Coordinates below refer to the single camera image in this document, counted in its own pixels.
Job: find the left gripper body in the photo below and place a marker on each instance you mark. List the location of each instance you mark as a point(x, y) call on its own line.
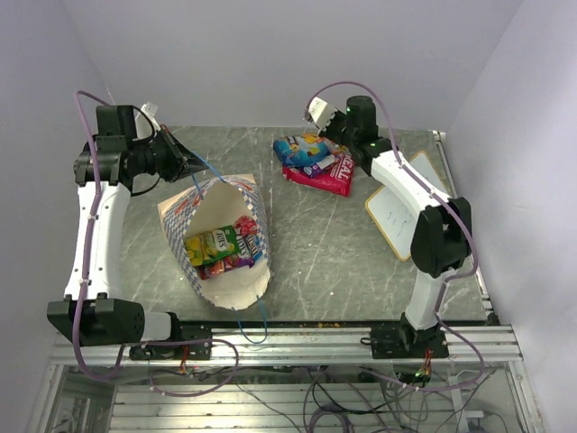
point(163, 159)

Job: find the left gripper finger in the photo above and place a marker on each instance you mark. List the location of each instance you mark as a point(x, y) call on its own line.
point(177, 154)
point(191, 162)

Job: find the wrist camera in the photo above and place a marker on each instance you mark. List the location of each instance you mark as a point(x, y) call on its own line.
point(320, 113)
point(145, 121)

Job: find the purple snack pack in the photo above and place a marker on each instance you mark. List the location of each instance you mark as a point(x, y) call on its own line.
point(319, 167)

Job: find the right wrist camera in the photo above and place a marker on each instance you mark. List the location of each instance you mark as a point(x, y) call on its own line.
point(320, 113)

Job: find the small red candy packet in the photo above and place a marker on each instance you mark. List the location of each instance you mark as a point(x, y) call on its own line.
point(245, 225)

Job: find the purple chocolate pack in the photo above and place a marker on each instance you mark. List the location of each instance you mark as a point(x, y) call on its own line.
point(227, 264)

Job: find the pink crisps bag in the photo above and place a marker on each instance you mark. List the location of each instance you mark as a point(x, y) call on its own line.
point(336, 179)

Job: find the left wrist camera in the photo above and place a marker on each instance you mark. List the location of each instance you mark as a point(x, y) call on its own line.
point(145, 121)

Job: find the aluminium rail frame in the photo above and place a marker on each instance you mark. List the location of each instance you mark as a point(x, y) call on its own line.
point(333, 279)

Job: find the blue snack packet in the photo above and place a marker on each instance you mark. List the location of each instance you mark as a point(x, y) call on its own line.
point(305, 149)

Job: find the green snack packet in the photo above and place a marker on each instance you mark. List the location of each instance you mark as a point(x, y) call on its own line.
point(212, 245)

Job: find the blue candy packet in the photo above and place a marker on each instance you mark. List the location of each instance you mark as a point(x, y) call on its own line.
point(254, 245)

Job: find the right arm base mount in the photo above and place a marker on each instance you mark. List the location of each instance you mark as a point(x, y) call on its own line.
point(399, 340)

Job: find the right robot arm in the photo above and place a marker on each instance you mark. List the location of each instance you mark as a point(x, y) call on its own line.
point(411, 211)

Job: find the checkered paper bag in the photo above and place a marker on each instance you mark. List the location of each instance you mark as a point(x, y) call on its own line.
point(217, 200)

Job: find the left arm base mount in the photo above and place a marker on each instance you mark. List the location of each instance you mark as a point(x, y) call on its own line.
point(194, 344)

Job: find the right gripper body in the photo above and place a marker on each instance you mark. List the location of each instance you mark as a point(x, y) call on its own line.
point(337, 131)

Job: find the small whiteboard yellow frame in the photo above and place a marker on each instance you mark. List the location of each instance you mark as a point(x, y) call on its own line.
point(391, 216)

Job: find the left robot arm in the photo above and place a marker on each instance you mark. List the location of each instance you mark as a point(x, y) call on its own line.
point(129, 142)

